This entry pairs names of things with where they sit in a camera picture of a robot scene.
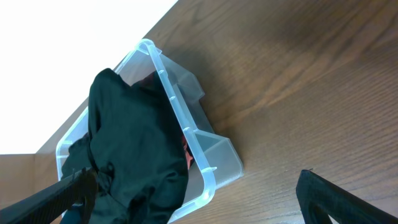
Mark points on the clear plastic storage bin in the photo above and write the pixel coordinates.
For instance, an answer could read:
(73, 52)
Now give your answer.
(216, 161)

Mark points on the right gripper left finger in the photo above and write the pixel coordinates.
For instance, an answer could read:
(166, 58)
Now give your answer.
(48, 204)

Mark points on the red navy plaid shirt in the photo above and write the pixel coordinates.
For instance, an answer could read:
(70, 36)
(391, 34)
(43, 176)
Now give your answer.
(186, 152)

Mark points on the black garment pile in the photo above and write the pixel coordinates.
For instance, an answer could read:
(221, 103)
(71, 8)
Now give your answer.
(135, 144)

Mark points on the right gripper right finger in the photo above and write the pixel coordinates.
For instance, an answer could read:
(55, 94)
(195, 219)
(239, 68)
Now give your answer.
(320, 201)

